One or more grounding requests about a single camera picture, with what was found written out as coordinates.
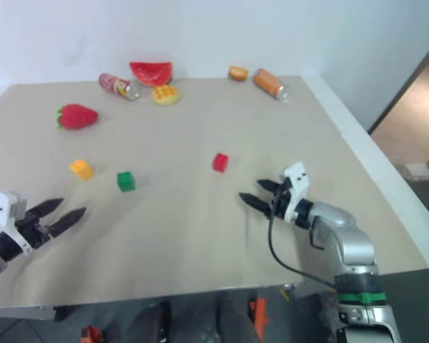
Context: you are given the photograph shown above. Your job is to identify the cardboard pieces on floor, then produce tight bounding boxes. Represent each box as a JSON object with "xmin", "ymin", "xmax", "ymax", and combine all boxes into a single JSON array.
[{"xmin": 401, "ymin": 149, "xmax": 429, "ymax": 180}]

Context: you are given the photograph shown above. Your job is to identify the orange drink can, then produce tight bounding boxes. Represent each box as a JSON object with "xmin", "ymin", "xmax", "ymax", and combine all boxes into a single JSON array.
[{"xmin": 252, "ymin": 68, "xmax": 290, "ymax": 101}]

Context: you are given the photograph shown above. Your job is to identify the red object under table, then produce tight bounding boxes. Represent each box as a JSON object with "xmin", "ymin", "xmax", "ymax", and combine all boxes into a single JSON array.
[{"xmin": 79, "ymin": 324, "xmax": 105, "ymax": 343}]

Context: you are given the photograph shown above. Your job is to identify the metal table frame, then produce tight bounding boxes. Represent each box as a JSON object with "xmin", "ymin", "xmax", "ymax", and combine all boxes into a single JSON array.
[{"xmin": 0, "ymin": 303, "xmax": 69, "ymax": 323}]

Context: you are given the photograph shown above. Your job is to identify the beige table cloth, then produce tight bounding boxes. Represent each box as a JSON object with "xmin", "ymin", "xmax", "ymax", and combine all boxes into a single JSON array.
[{"xmin": 0, "ymin": 74, "xmax": 428, "ymax": 309}]

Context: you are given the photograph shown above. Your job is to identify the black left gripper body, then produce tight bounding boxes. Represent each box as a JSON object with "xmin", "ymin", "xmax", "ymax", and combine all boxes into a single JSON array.
[{"xmin": 16, "ymin": 210, "xmax": 55, "ymax": 250}]

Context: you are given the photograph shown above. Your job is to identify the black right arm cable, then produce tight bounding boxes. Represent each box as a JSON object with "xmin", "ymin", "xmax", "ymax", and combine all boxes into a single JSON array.
[{"xmin": 267, "ymin": 185, "xmax": 340, "ymax": 289}]

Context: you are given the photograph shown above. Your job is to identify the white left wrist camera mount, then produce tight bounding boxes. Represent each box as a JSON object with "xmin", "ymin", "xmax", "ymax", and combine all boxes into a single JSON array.
[{"xmin": 0, "ymin": 189, "xmax": 32, "ymax": 256}]

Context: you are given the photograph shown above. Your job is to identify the yellow checkered bun toy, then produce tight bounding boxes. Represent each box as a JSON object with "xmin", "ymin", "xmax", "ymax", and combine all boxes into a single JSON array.
[{"xmin": 151, "ymin": 84, "xmax": 182, "ymax": 106}]

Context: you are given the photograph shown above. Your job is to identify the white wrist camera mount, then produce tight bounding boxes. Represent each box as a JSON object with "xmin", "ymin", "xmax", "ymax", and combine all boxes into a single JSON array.
[
  {"xmin": 0, "ymin": 189, "xmax": 32, "ymax": 256},
  {"xmin": 279, "ymin": 161, "xmax": 312, "ymax": 224}
]

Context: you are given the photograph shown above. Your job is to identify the red toy block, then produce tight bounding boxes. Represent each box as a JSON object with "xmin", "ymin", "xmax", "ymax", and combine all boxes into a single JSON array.
[{"xmin": 212, "ymin": 152, "xmax": 230, "ymax": 174}]

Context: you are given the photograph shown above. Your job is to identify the red watermelon slice toy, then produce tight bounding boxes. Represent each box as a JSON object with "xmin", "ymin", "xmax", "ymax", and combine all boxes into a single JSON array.
[{"xmin": 129, "ymin": 61, "xmax": 174, "ymax": 88}]

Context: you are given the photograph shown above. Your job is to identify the large orange clamp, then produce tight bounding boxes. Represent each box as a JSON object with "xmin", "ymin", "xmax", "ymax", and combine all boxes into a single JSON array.
[{"xmin": 248, "ymin": 297, "xmax": 270, "ymax": 341}]

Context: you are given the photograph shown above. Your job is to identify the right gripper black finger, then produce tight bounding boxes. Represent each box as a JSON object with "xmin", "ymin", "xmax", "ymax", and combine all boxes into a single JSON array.
[
  {"xmin": 255, "ymin": 179, "xmax": 285, "ymax": 196},
  {"xmin": 238, "ymin": 192, "xmax": 273, "ymax": 217}
]

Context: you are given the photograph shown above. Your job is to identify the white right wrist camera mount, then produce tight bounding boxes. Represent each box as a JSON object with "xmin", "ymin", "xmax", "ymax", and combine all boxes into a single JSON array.
[{"xmin": 279, "ymin": 161, "xmax": 312, "ymax": 224}]

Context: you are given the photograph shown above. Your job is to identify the red toy strawberry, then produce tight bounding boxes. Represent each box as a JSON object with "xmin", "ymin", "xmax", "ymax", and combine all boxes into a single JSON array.
[{"xmin": 55, "ymin": 104, "xmax": 99, "ymax": 131}]

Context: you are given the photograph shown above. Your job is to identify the red drink can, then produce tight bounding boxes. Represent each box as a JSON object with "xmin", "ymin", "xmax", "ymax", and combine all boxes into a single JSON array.
[{"xmin": 99, "ymin": 73, "xmax": 142, "ymax": 102}]

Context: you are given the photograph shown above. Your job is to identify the yellow toy block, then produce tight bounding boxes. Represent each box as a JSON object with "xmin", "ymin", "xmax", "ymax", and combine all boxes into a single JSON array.
[{"xmin": 68, "ymin": 159, "xmax": 94, "ymax": 182}]

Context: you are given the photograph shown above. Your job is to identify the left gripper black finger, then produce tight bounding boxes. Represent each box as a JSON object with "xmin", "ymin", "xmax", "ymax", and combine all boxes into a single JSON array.
[
  {"xmin": 49, "ymin": 207, "xmax": 88, "ymax": 238},
  {"xmin": 27, "ymin": 197, "xmax": 65, "ymax": 219}
]

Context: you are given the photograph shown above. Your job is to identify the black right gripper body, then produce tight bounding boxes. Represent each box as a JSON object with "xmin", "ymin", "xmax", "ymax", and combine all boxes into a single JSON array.
[{"xmin": 270, "ymin": 178, "xmax": 294, "ymax": 222}]

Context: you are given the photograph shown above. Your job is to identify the small orange bread toy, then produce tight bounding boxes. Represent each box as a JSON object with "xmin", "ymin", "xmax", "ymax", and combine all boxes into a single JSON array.
[{"xmin": 228, "ymin": 65, "xmax": 249, "ymax": 82}]

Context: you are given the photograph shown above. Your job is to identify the green toy block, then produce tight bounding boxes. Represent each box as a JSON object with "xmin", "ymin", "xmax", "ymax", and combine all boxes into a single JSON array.
[{"xmin": 116, "ymin": 171, "xmax": 137, "ymax": 193}]

